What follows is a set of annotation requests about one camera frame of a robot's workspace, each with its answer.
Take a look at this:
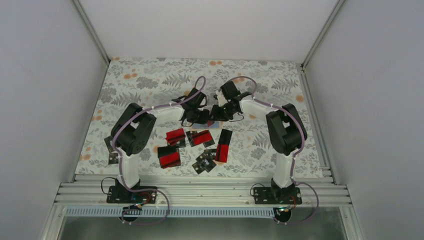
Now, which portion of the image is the red black card centre top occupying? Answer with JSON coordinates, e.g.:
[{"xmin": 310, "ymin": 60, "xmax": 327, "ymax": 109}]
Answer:
[{"xmin": 186, "ymin": 130, "xmax": 215, "ymax": 148}]

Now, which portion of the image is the red card upper left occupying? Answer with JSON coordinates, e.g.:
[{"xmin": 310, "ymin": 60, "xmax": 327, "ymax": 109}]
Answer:
[{"xmin": 165, "ymin": 128, "xmax": 186, "ymax": 146}]

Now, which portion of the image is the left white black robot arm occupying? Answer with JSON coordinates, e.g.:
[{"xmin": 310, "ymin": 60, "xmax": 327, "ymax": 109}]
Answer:
[{"xmin": 110, "ymin": 88, "xmax": 209, "ymax": 203}]

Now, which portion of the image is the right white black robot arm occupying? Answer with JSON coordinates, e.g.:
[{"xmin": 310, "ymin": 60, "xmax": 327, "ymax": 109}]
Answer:
[{"xmin": 209, "ymin": 80, "xmax": 307, "ymax": 204}]

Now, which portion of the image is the black red card left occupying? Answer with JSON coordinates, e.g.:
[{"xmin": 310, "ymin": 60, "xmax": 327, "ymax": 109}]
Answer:
[{"xmin": 157, "ymin": 146, "xmax": 181, "ymax": 169}]

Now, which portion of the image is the black card by left arm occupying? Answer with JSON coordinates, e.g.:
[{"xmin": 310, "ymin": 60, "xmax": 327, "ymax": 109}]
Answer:
[{"xmin": 108, "ymin": 152, "xmax": 119, "ymax": 165}]

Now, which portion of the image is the red card right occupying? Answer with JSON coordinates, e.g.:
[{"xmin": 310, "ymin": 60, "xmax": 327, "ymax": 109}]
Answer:
[{"xmin": 215, "ymin": 144, "xmax": 229, "ymax": 163}]

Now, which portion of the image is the aluminium rail frame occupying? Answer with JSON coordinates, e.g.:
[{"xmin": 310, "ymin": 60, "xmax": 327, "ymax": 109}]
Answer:
[{"xmin": 41, "ymin": 171, "xmax": 363, "ymax": 240}]

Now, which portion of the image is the beige leather card holder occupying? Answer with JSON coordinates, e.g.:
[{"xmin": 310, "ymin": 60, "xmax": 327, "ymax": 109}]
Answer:
[{"xmin": 191, "ymin": 120, "xmax": 222, "ymax": 130}]

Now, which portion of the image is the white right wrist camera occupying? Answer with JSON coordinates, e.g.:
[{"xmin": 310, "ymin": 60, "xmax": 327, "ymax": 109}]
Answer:
[{"xmin": 213, "ymin": 92, "xmax": 227, "ymax": 106}]

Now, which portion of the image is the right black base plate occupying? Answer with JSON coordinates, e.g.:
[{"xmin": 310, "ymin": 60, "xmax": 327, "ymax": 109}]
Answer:
[{"xmin": 253, "ymin": 187, "xmax": 303, "ymax": 205}]

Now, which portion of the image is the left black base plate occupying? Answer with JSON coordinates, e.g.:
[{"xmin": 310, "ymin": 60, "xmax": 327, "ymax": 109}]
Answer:
[{"xmin": 106, "ymin": 186, "xmax": 158, "ymax": 204}]

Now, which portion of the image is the plain black card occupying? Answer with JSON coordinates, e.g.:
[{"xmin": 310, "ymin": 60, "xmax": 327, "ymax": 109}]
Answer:
[{"xmin": 218, "ymin": 129, "xmax": 233, "ymax": 145}]

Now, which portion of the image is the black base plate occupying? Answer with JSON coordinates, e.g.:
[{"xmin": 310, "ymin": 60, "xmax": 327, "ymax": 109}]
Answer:
[
  {"xmin": 253, "ymin": 187, "xmax": 303, "ymax": 205},
  {"xmin": 106, "ymin": 186, "xmax": 158, "ymax": 204}
]

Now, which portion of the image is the black chip cards cluster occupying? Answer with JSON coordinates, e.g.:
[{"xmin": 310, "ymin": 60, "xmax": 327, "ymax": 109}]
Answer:
[{"xmin": 192, "ymin": 149, "xmax": 217, "ymax": 175}]

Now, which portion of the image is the floral patterned table mat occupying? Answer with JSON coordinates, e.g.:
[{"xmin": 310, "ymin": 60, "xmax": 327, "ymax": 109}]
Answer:
[{"xmin": 75, "ymin": 57, "xmax": 324, "ymax": 179}]

